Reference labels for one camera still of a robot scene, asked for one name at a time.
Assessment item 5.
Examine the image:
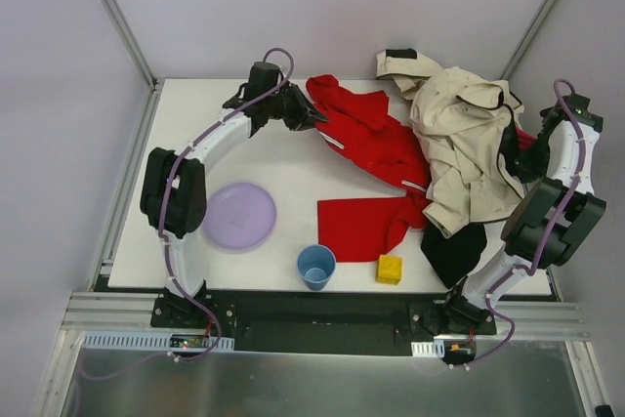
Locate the red cloth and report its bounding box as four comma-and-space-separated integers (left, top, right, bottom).
305, 73, 536, 264

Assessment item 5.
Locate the cream and black jacket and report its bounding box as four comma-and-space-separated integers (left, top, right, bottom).
376, 49, 524, 238

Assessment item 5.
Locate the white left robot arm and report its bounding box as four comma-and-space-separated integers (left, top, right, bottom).
140, 81, 328, 300

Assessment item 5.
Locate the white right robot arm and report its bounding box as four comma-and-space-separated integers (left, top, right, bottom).
437, 109, 606, 334

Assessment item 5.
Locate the purple plastic plate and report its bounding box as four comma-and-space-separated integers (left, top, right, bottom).
202, 182, 277, 252

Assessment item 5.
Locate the black printed t-shirt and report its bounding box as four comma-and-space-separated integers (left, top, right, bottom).
421, 223, 487, 289

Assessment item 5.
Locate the blue plastic cup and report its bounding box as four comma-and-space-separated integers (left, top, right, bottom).
296, 244, 337, 292

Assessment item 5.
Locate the yellow toy cube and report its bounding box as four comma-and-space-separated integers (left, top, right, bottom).
375, 255, 403, 285

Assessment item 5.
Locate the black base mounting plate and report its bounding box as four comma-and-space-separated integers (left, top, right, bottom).
150, 288, 496, 356

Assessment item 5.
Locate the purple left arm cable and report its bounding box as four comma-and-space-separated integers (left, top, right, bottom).
77, 48, 295, 382

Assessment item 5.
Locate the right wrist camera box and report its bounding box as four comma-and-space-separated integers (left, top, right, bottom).
564, 93, 604, 134

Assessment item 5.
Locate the left aluminium frame post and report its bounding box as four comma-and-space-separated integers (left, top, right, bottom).
73, 0, 158, 91

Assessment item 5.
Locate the aluminium frame post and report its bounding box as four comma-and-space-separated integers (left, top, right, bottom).
73, 0, 158, 91
500, 0, 562, 81

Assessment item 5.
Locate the right aluminium frame post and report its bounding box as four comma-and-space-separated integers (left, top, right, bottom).
500, 0, 562, 81

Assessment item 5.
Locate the aluminium front rail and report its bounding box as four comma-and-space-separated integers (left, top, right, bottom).
62, 290, 590, 342

